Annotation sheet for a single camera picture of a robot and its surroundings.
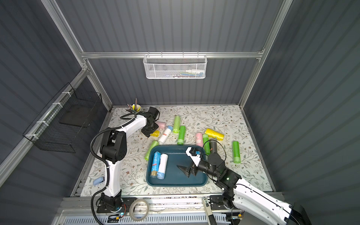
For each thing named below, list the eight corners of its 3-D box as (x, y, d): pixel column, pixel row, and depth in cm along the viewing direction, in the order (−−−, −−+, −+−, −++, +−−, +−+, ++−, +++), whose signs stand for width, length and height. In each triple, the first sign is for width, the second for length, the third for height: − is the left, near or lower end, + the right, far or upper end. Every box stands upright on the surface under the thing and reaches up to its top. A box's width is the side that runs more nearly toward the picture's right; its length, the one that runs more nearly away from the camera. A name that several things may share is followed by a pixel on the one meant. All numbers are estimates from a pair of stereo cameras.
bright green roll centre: (177, 144, 99) (176, 142, 97) (179, 127, 109) (179, 125, 106) (183, 145, 99) (183, 142, 96) (186, 128, 108) (186, 126, 106)
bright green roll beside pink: (204, 155, 94) (205, 153, 91) (202, 136, 103) (203, 134, 101) (210, 155, 94) (211, 153, 91) (208, 136, 103) (208, 134, 101)
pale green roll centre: (173, 133, 105) (172, 131, 102) (174, 118, 115) (173, 115, 112) (180, 133, 105) (179, 131, 102) (180, 118, 115) (180, 115, 112)
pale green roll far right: (233, 162, 90) (234, 160, 87) (232, 142, 100) (233, 140, 97) (239, 163, 90) (241, 161, 87) (238, 143, 99) (239, 140, 96)
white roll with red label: (158, 142, 99) (157, 140, 97) (167, 127, 108) (167, 124, 106) (164, 144, 98) (163, 142, 96) (173, 129, 107) (172, 126, 104)
